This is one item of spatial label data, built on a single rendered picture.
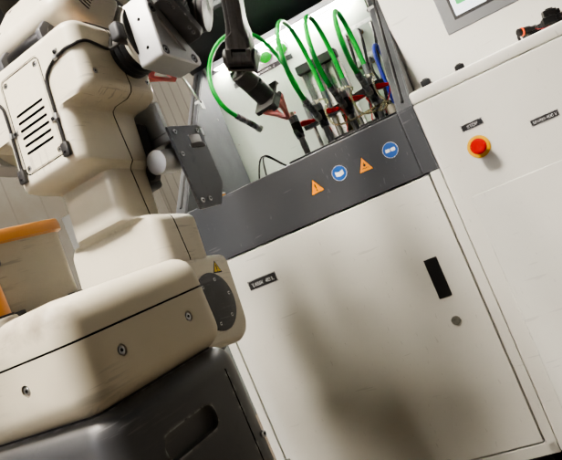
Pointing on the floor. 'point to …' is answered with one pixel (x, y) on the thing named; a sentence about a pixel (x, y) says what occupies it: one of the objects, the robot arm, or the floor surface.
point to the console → (517, 182)
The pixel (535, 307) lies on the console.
